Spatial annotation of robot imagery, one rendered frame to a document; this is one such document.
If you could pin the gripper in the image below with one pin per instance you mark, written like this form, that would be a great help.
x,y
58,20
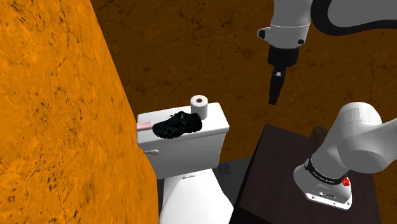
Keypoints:
x,y
282,56

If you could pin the black sports shoe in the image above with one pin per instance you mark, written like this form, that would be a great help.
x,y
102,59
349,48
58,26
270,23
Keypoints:
x,y
176,125

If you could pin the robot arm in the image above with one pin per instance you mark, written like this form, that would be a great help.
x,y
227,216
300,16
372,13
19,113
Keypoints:
x,y
356,139

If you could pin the pink soap bar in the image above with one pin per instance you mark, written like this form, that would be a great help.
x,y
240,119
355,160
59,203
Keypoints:
x,y
144,125

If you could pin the white toilet paper roll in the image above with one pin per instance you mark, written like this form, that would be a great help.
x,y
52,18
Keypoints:
x,y
199,107

